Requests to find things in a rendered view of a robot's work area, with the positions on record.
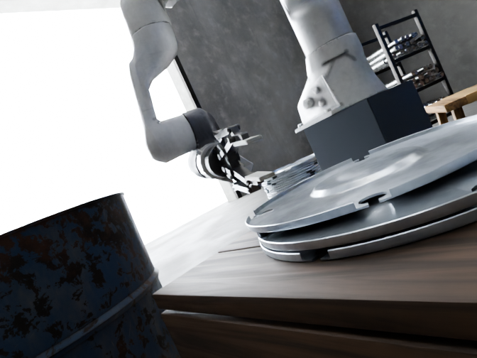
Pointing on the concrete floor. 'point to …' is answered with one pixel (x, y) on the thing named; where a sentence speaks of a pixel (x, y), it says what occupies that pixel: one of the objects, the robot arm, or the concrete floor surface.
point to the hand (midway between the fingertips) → (254, 158)
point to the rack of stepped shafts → (383, 59)
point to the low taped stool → (453, 104)
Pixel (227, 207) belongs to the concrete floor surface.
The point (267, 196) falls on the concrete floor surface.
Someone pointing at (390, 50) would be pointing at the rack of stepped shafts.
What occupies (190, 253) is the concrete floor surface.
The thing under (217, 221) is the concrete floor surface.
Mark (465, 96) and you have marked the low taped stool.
